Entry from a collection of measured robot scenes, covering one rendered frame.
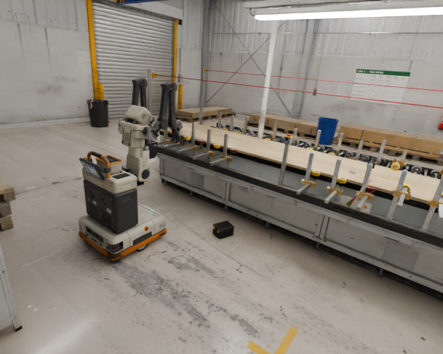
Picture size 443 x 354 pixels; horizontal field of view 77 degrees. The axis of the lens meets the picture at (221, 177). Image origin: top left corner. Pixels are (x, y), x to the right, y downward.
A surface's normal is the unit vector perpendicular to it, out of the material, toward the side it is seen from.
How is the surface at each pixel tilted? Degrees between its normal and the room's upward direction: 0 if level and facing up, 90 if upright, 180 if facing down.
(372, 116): 90
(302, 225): 90
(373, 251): 90
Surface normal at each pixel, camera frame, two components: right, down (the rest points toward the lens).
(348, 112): -0.60, 0.25
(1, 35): 0.80, 0.28
